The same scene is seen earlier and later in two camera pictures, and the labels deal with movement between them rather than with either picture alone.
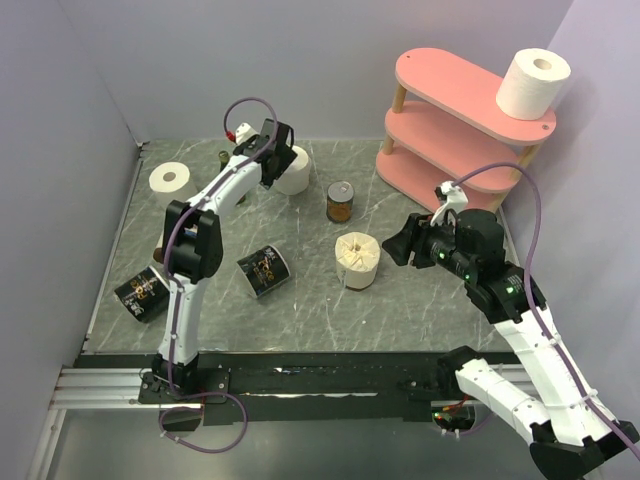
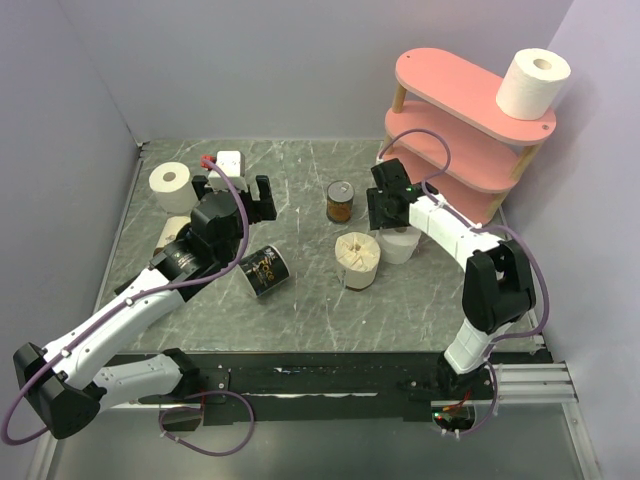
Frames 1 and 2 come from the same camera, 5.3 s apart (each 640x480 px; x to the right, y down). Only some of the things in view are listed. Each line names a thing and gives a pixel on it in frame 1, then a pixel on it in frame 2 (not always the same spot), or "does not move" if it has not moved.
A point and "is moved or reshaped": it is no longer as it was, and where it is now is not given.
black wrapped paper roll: [265, 269] does not move
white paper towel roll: [171, 181] does not move
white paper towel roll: [295, 179] is moved or reshaped
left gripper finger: [281, 156] to [268, 209]
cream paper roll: [357, 256] does not move
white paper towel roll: [532, 83] does not move
